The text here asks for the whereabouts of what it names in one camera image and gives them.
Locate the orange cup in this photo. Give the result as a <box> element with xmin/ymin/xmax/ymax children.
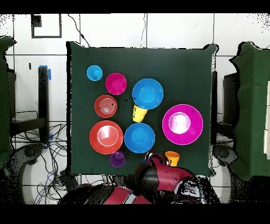
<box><xmin>165</xmin><ymin>151</ymin><xmax>180</xmax><ymax>167</ymax></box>

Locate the blue bowl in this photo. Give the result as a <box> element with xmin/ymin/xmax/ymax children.
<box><xmin>124</xmin><ymin>123</ymin><xmax>156</xmax><ymax>154</ymax></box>
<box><xmin>132</xmin><ymin>78</ymin><xmax>164</xmax><ymax>110</ymax></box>

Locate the purple cup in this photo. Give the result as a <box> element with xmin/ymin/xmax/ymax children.
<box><xmin>109</xmin><ymin>150</ymin><xmax>126</xmax><ymax>168</ymax></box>

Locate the yellow cup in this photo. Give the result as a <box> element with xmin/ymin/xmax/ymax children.
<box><xmin>132</xmin><ymin>104</ymin><xmax>149</xmax><ymax>123</ymax></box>

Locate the large orange bowl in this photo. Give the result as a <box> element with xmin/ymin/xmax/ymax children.
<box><xmin>89</xmin><ymin>120</ymin><xmax>124</xmax><ymax>155</ymax></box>

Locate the small orange bowl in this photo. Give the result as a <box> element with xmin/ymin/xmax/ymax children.
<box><xmin>94</xmin><ymin>94</ymin><xmax>118</xmax><ymax>118</ymax></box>

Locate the small crimson bowl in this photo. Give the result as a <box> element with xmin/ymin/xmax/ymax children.
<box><xmin>105</xmin><ymin>72</ymin><xmax>128</xmax><ymax>96</ymax></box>

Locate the large pink bowl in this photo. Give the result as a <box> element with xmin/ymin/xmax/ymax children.
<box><xmin>162</xmin><ymin>104</ymin><xmax>204</xmax><ymax>146</ymax></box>

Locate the black power adapter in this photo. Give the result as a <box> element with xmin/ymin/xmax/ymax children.
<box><xmin>59</xmin><ymin>170</ymin><xmax>79</xmax><ymax>191</ymax></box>

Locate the dark green table cloth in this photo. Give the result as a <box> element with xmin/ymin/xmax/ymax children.
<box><xmin>66</xmin><ymin>41</ymin><xmax>218</xmax><ymax>177</ymax></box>

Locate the black cabinet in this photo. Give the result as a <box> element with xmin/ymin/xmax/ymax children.
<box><xmin>223</xmin><ymin>72</ymin><xmax>240</xmax><ymax>127</ymax></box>

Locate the light blue cup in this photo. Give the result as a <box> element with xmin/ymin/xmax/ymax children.
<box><xmin>86</xmin><ymin>64</ymin><xmax>103</xmax><ymax>81</ymax></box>

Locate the green cloth covered table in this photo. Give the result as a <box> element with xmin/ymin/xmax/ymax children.
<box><xmin>229</xmin><ymin>41</ymin><xmax>270</xmax><ymax>177</ymax></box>
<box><xmin>0</xmin><ymin>35</ymin><xmax>16</xmax><ymax>167</ymax></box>

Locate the white panel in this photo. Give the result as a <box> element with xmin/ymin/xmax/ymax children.
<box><xmin>263</xmin><ymin>80</ymin><xmax>270</xmax><ymax>160</ymax></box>

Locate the blue tape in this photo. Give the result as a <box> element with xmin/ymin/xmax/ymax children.
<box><xmin>39</xmin><ymin>64</ymin><xmax>52</xmax><ymax>81</ymax></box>

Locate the black pedestal leg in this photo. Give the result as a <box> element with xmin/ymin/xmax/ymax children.
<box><xmin>4</xmin><ymin>143</ymin><xmax>45</xmax><ymax>176</ymax></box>
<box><xmin>212</xmin><ymin>144</ymin><xmax>238</xmax><ymax>168</ymax></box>

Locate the black stand post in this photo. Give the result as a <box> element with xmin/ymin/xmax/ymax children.
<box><xmin>211</xmin><ymin>71</ymin><xmax>218</xmax><ymax>146</ymax></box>

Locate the tangle of black cables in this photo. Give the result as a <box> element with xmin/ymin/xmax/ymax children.
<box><xmin>12</xmin><ymin>122</ymin><xmax>106</xmax><ymax>204</ymax></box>

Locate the black stand frame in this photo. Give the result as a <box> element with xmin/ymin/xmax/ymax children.
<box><xmin>9</xmin><ymin>66</ymin><xmax>50</xmax><ymax>142</ymax></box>

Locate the black floor cable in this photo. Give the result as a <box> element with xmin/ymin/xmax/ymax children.
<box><xmin>67</xmin><ymin>14</ymin><xmax>91</xmax><ymax>48</ymax></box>

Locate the black square frame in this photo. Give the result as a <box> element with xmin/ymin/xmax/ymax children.
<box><xmin>31</xmin><ymin>14</ymin><xmax>62</xmax><ymax>39</ymax></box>

